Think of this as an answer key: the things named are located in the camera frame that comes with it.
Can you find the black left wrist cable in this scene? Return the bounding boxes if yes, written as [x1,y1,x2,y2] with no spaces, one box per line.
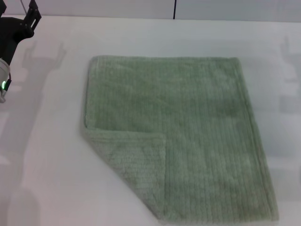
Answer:
[5,72,13,91]

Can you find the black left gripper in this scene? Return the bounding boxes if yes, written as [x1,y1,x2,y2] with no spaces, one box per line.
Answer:
[0,0,42,65]

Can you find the green ribbed terry towel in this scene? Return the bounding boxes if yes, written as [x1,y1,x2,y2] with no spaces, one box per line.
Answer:
[82,55,280,223]

